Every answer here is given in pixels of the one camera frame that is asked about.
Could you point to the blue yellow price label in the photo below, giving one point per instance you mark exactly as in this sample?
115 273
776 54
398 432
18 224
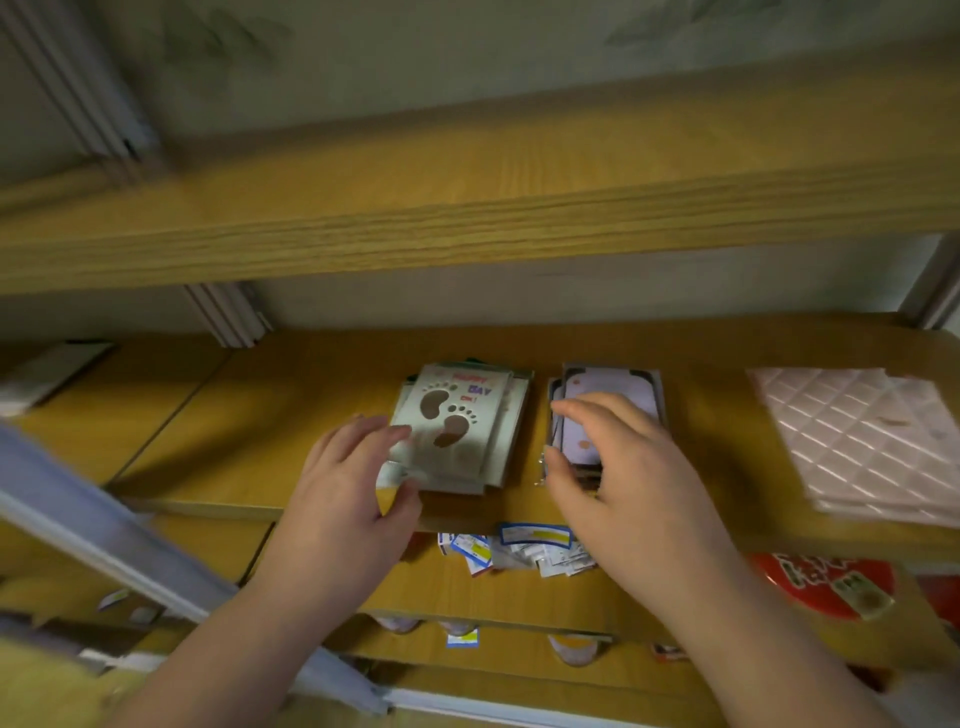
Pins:
142 615
112 598
463 640
535 535

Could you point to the person's right hand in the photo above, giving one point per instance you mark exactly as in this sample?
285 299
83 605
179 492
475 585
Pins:
652 525

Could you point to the person's left hand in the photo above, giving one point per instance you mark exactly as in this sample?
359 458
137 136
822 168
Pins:
330 540

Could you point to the flat striped packet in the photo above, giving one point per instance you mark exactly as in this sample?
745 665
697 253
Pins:
670 652

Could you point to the pile of white paper tags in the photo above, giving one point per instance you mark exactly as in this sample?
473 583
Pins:
555 562

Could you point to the red round tub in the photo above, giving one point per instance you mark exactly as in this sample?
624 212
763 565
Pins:
825 585

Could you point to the red plastic basket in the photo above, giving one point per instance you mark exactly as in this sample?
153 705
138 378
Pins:
941 600

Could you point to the pale patterned card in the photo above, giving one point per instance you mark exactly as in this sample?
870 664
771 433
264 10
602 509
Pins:
520 420

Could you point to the white round cup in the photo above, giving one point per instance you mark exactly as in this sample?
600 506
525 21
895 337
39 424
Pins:
456 625
574 649
395 624

